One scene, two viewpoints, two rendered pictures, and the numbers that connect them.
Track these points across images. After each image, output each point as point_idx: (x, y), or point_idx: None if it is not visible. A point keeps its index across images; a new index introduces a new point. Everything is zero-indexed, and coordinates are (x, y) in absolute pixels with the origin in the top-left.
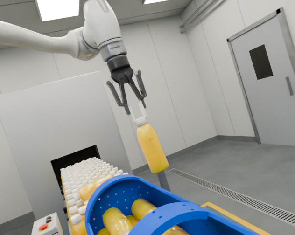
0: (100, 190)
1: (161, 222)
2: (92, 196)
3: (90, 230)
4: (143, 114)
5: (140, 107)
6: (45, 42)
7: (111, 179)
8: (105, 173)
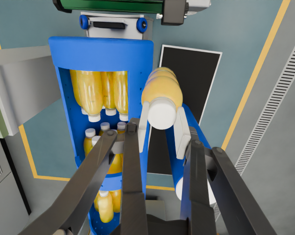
0: (66, 67)
1: (100, 189)
2: (55, 50)
3: (59, 85)
4: (174, 127)
5: (179, 130)
6: None
7: (85, 56)
8: None
